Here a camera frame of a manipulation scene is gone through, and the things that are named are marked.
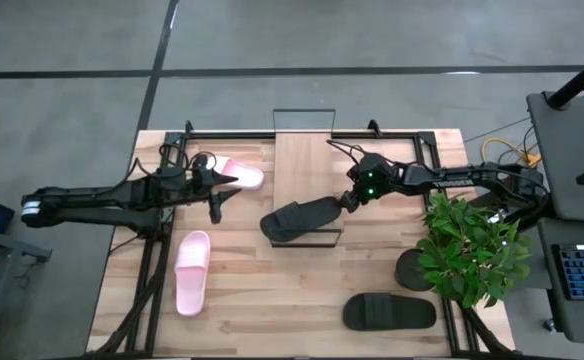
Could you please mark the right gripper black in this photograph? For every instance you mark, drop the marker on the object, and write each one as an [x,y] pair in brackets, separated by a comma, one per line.
[362,187]

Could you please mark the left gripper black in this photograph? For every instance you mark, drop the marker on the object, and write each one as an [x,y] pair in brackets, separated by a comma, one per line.
[199,182]

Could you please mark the pink rubber slide sandal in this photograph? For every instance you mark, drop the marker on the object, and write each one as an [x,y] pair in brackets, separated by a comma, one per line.
[192,280]
[244,175]

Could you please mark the black rubber slide sandal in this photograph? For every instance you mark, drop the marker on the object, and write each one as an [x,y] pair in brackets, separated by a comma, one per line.
[297,217]
[389,311]

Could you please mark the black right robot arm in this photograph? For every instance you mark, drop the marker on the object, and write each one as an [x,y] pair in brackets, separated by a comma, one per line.
[462,180]

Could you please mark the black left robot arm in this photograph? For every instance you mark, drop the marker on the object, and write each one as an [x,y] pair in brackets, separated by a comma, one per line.
[97,197]

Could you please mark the black round plant pot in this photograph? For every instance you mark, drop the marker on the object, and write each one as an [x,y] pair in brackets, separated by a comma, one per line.
[408,272]

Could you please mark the green leafy artificial plant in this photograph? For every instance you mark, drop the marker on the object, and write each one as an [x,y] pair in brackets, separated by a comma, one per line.
[472,250]

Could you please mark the grey desk top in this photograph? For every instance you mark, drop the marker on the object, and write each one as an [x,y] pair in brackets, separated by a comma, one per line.
[562,320]
[567,165]

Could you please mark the grey metal stand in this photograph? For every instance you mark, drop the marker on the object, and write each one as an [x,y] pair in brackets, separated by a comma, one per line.
[2,250]

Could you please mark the black round pole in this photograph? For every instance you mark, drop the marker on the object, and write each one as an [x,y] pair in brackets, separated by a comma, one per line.
[579,80]

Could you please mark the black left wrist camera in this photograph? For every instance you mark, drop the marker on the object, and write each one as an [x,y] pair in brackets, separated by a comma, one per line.
[200,164]

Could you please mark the black aluminium table frame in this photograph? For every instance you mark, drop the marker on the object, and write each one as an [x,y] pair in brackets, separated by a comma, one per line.
[222,135]

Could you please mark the black frame wooden shelf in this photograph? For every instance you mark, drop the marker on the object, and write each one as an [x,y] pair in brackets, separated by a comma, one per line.
[302,165]

